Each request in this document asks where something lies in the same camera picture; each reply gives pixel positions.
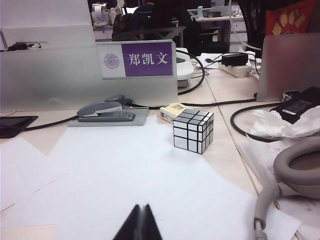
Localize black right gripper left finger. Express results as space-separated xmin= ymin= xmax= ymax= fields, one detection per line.
xmin=111 ymin=203 xmax=146 ymax=240

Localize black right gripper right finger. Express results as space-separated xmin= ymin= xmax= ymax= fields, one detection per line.
xmin=143 ymin=203 xmax=164 ymax=240

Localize white paper sheet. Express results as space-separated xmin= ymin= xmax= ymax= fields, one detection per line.
xmin=0 ymin=136 xmax=69 ymax=213
xmin=0 ymin=114 xmax=303 ymax=240

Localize small cream cardboard box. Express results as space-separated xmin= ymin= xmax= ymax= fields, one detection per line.
xmin=159 ymin=102 xmax=194 ymax=124

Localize grey stapler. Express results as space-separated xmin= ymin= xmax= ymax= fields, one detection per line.
xmin=67 ymin=94 xmax=150 ymax=128

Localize printed paper sheet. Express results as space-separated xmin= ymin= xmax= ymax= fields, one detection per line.
xmin=235 ymin=136 xmax=320 ymax=240

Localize grey headphones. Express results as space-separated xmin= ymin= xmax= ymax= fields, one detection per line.
xmin=253 ymin=143 xmax=320 ymax=240

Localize black tablet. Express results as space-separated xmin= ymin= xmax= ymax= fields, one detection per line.
xmin=0 ymin=115 xmax=39 ymax=139

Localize white device base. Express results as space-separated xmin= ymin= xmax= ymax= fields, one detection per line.
xmin=175 ymin=48 xmax=196 ymax=89

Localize purple white name plate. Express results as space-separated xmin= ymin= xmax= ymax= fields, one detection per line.
xmin=96 ymin=39 xmax=178 ymax=81

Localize frosted glass desk divider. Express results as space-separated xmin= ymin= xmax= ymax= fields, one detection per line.
xmin=0 ymin=41 xmax=179 ymax=114

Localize crumpled white tissue paper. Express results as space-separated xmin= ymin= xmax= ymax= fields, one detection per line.
xmin=249 ymin=105 xmax=320 ymax=140

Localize white power strip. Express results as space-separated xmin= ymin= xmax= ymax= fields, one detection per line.
xmin=216 ymin=60 xmax=254 ymax=79

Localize black plug adapter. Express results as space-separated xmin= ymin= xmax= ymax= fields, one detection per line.
xmin=221 ymin=52 xmax=249 ymax=68

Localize black power adapter brick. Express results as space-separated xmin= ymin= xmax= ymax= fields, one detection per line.
xmin=270 ymin=86 xmax=320 ymax=125

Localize black mesh office chair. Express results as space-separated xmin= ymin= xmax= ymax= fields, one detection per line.
xmin=111 ymin=12 xmax=188 ymax=43

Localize silver laptop lid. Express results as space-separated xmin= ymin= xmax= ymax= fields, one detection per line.
xmin=256 ymin=32 xmax=320 ymax=102

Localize red printed cushion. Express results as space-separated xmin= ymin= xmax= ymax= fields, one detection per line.
xmin=265 ymin=2 xmax=317 ymax=37

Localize thick black adapter cable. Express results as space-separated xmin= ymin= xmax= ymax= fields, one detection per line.
xmin=230 ymin=100 xmax=285 ymax=144

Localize white cable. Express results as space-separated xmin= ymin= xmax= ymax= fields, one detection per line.
xmin=229 ymin=4 xmax=263 ymax=52

